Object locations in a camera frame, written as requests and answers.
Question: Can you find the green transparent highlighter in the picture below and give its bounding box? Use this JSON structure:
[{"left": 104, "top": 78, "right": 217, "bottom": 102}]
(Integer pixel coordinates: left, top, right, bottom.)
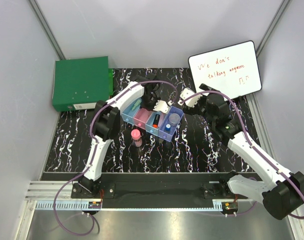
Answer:
[{"left": 131, "top": 99, "right": 142, "bottom": 111}]

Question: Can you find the pink drawer bin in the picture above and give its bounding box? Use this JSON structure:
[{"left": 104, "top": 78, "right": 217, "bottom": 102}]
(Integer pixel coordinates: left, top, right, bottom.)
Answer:
[{"left": 133, "top": 108, "right": 152, "bottom": 130}]

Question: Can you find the black orange-capped marker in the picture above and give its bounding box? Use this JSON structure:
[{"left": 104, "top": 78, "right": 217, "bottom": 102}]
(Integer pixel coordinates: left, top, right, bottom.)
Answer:
[{"left": 152, "top": 113, "right": 161, "bottom": 129}]

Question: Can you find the sky blue drawer bin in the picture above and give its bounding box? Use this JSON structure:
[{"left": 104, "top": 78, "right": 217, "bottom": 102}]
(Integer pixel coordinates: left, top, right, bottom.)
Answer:
[{"left": 145, "top": 112, "right": 165, "bottom": 136}]

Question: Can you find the purple drawer bin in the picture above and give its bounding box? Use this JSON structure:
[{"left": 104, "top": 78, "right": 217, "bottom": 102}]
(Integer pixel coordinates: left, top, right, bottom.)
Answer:
[{"left": 158, "top": 106, "right": 184, "bottom": 142}]

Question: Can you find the clear jar of bands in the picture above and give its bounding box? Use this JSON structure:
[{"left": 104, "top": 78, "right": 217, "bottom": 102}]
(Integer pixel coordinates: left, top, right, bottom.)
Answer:
[{"left": 168, "top": 113, "right": 180, "bottom": 127}]

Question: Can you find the blue and grey bottle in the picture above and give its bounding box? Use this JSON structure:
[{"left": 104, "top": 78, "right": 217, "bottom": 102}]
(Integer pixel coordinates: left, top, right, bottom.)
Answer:
[{"left": 164, "top": 123, "right": 171, "bottom": 133}]

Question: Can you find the colourful pink-capped tube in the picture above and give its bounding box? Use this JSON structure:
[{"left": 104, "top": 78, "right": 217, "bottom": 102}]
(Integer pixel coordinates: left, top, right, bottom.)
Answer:
[{"left": 131, "top": 129, "right": 142, "bottom": 148}]

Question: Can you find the light blue drawer bin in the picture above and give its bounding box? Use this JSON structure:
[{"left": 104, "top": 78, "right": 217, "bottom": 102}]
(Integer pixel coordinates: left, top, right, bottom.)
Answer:
[{"left": 121, "top": 98, "right": 142, "bottom": 125}]

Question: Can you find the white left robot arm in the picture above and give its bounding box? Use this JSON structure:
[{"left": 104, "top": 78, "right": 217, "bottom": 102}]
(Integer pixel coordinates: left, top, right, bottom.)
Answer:
[{"left": 75, "top": 73, "right": 159, "bottom": 198}]

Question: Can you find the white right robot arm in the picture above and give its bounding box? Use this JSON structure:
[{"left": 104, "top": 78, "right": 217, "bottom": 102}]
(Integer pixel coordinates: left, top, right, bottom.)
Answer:
[{"left": 179, "top": 88, "right": 304, "bottom": 220}]

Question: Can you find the white dry-erase board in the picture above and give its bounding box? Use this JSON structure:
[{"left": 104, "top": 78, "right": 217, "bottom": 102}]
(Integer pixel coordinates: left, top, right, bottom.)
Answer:
[{"left": 188, "top": 40, "right": 262, "bottom": 99}]

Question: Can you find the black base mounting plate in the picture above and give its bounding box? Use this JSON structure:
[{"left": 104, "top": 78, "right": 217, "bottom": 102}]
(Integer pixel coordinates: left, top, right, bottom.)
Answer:
[{"left": 71, "top": 173, "right": 243, "bottom": 211}]

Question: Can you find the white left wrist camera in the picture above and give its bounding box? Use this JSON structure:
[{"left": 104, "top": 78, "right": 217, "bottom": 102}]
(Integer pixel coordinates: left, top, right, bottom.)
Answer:
[{"left": 153, "top": 100, "right": 170, "bottom": 114}]

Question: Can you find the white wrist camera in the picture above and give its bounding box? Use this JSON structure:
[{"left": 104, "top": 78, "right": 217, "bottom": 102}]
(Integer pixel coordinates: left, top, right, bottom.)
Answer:
[
  {"left": 178, "top": 87, "right": 202, "bottom": 108},
  {"left": 153, "top": 100, "right": 170, "bottom": 114}
]

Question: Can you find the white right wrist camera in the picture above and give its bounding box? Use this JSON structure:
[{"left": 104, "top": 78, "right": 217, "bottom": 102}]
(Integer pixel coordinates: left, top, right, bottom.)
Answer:
[{"left": 178, "top": 87, "right": 202, "bottom": 108}]

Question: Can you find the green ring binder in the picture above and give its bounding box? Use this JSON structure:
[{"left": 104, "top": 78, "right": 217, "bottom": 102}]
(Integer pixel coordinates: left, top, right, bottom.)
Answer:
[{"left": 52, "top": 56, "right": 113, "bottom": 112}]

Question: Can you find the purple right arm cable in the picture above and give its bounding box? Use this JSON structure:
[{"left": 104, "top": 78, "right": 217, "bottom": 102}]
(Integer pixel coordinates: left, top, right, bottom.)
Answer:
[{"left": 177, "top": 90, "right": 304, "bottom": 221}]

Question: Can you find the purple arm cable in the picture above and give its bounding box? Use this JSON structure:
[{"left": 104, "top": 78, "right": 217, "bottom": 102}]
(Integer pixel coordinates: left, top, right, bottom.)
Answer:
[
  {"left": 53, "top": 80, "right": 178, "bottom": 236},
  {"left": 177, "top": 90, "right": 304, "bottom": 221}
]

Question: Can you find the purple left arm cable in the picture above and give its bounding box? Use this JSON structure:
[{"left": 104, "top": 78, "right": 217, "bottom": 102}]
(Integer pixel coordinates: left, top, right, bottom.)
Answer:
[{"left": 53, "top": 80, "right": 178, "bottom": 236}]

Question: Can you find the aluminium front rail frame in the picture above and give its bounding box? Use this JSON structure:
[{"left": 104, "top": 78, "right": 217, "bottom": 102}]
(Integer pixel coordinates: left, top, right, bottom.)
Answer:
[{"left": 15, "top": 97, "right": 304, "bottom": 240}]

